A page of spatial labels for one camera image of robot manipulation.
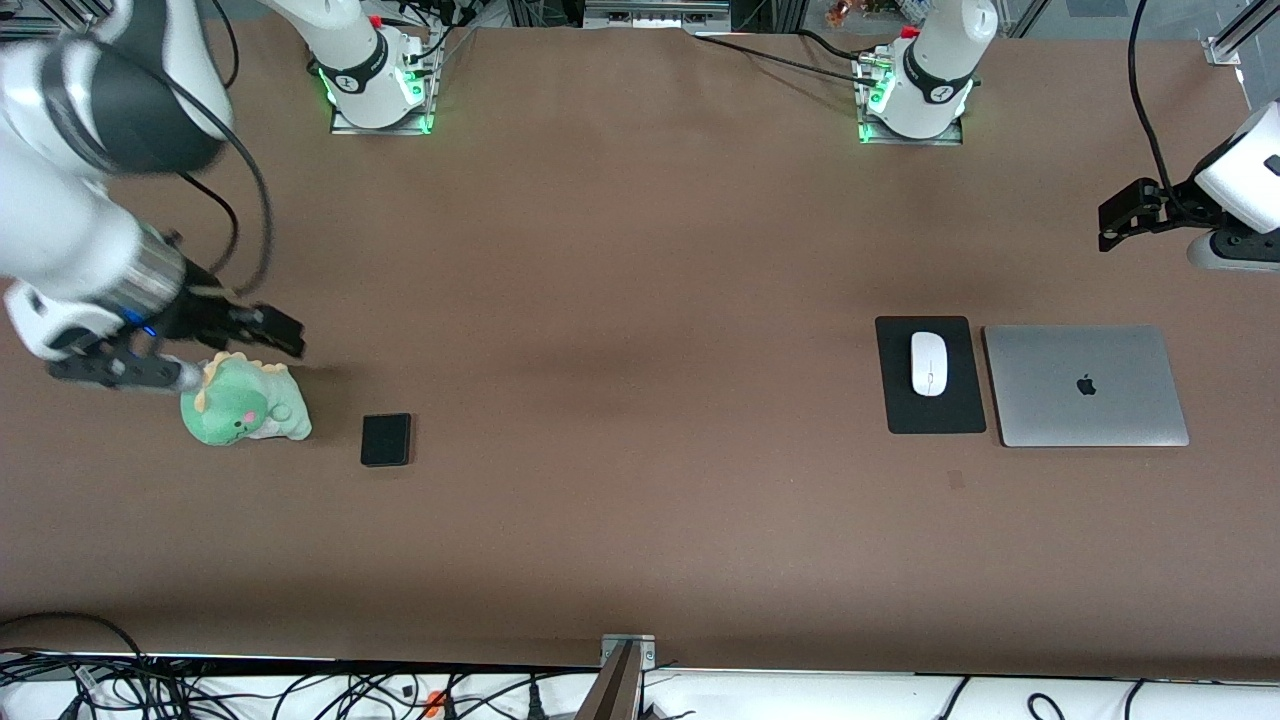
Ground white computer mouse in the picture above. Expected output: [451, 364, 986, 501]
[910, 332, 949, 397]

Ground aluminium frame corner profile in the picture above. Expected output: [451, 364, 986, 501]
[0, 0, 111, 41]
[1205, 0, 1280, 67]

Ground metal table edge bracket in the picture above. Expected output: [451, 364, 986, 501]
[600, 634, 657, 667]

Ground small black square box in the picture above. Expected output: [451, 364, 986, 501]
[360, 412, 413, 468]

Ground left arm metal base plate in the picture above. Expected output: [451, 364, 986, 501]
[853, 52, 966, 147]

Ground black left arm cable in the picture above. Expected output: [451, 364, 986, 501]
[1128, 0, 1201, 216]

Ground long black base cable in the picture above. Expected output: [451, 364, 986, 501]
[690, 34, 881, 86]

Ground grey metal frame block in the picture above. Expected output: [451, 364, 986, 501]
[583, 0, 733, 31]

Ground black looped floor cable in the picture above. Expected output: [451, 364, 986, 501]
[0, 612, 151, 666]

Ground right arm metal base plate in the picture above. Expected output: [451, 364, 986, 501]
[328, 50, 435, 137]

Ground short black base cable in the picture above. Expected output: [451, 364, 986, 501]
[798, 28, 876, 61]

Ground green dinosaur plush toy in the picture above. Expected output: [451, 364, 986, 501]
[180, 350, 313, 447]

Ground black mouse pad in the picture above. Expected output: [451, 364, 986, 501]
[875, 316, 988, 435]

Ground aluminium profile post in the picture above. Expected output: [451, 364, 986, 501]
[578, 642, 643, 720]

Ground silver closed laptop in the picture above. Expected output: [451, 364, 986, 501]
[983, 324, 1191, 448]

